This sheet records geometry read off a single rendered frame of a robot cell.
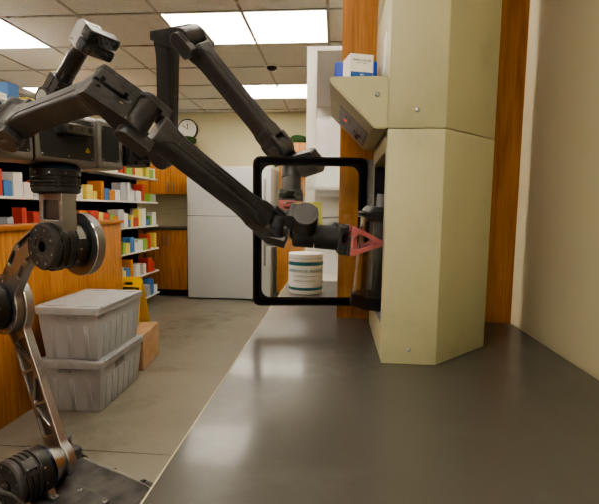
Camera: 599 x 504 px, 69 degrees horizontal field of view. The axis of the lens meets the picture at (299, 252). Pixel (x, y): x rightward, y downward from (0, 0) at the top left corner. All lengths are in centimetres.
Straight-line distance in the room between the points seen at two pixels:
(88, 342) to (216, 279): 334
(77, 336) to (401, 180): 241
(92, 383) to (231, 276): 334
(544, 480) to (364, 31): 110
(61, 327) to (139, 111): 223
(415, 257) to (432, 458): 41
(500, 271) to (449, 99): 58
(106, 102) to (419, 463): 76
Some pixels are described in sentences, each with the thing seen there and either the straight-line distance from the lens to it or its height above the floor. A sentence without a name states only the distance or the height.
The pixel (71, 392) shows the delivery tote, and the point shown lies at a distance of 310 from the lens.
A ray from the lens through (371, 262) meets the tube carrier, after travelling 102.
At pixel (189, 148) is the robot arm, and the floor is 137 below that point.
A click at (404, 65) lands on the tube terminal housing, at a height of 153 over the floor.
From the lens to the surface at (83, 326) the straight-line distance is 292.
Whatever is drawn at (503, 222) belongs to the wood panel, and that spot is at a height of 122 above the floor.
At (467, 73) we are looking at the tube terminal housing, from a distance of 100.
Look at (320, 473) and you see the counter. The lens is 58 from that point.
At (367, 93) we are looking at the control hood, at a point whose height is 148.
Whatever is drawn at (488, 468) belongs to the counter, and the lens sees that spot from 64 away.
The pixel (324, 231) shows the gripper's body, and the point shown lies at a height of 120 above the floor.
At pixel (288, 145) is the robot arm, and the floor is 143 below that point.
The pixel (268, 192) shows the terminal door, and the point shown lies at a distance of 117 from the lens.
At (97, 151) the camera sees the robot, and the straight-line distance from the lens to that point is 153.
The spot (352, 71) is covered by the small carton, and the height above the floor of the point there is 153.
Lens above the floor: 125
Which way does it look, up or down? 6 degrees down
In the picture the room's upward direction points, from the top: 1 degrees clockwise
